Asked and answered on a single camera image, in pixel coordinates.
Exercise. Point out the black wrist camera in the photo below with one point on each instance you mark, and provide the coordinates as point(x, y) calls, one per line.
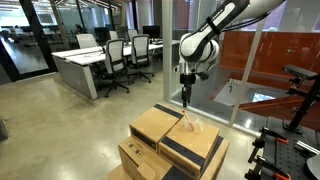
point(202, 76)

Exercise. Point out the grey round plate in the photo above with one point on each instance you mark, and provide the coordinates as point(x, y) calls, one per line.
point(315, 166)

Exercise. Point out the small cardboard box dark tape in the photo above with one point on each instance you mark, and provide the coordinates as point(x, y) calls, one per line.
point(153, 123)

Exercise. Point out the silver aluminium bar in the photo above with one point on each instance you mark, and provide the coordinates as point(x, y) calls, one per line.
point(305, 146)

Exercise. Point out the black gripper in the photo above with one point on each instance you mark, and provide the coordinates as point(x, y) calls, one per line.
point(187, 80)

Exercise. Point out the clear plastic measuring cup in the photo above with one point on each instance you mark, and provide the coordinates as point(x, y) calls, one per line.
point(193, 124)

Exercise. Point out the orange capped white marker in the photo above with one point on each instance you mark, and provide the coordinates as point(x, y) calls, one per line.
point(188, 121)

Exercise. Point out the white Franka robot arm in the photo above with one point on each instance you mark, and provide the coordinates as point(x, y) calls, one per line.
point(206, 43)

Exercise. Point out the long white office desk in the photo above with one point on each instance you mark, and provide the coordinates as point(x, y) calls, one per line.
point(86, 58)

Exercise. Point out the black computer monitor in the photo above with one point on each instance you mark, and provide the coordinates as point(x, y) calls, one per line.
point(151, 31)
point(101, 33)

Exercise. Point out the small cardboard box printed label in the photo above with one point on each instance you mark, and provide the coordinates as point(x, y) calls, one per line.
point(200, 143)

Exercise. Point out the white mesh black frame chair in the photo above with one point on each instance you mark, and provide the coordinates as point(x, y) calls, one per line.
point(113, 35)
point(140, 46)
point(132, 34)
point(115, 55)
point(86, 40)

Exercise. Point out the large cardboard box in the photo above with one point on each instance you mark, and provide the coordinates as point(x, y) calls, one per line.
point(140, 160)

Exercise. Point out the black camera stand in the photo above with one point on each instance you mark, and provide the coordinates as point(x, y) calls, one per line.
point(301, 113)

